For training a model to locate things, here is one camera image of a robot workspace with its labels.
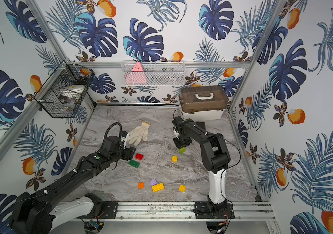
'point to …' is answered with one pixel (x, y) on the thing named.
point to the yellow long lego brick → (158, 187)
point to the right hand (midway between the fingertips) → (182, 147)
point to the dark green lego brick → (134, 163)
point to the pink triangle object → (137, 76)
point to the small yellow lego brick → (175, 159)
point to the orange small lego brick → (141, 185)
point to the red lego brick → (139, 156)
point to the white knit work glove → (135, 136)
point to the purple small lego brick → (153, 182)
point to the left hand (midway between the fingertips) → (130, 146)
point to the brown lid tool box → (203, 103)
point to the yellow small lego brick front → (182, 188)
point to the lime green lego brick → (182, 150)
